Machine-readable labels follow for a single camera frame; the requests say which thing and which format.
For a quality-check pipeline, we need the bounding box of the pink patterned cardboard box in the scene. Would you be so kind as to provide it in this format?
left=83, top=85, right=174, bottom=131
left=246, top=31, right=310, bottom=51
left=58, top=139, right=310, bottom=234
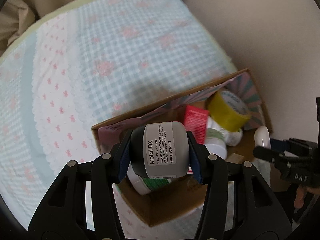
left=92, top=69, right=270, bottom=226

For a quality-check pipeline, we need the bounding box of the white capsule bottle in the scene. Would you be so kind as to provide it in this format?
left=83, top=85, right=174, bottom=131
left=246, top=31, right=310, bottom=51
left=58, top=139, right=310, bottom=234
left=254, top=126, right=271, bottom=149

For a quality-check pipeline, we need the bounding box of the person's right hand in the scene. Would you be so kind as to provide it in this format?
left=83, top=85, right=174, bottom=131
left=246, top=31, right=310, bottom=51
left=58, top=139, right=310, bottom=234
left=294, top=185, right=320, bottom=209

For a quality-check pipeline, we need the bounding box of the green jar white lid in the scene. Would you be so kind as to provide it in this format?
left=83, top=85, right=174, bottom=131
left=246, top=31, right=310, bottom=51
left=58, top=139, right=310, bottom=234
left=127, top=164, right=172, bottom=196

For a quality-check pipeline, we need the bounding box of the white squeeze tube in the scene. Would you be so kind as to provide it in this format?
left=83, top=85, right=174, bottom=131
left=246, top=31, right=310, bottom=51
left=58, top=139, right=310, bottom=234
left=206, top=116, right=242, bottom=147

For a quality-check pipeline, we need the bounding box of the red rectangular carton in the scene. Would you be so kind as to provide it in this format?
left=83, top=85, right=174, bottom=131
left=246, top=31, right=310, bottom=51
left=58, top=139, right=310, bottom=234
left=182, top=105, right=209, bottom=145

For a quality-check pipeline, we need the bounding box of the black-lid grey Metal DX jar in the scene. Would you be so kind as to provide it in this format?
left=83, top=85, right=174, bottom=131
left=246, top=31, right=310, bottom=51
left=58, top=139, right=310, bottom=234
left=130, top=121, right=189, bottom=179

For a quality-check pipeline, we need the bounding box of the yellow packing tape roll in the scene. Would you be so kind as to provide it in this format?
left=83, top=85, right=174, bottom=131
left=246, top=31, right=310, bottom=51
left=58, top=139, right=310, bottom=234
left=207, top=89, right=251, bottom=132

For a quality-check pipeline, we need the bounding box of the pale green white-lid jar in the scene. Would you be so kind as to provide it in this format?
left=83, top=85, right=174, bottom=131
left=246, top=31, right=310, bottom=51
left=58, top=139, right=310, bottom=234
left=204, top=128, right=227, bottom=160

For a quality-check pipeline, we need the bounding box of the blue checkered floral blanket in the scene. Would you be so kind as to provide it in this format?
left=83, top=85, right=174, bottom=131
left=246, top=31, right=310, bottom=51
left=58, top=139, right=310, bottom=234
left=1, top=0, right=236, bottom=228

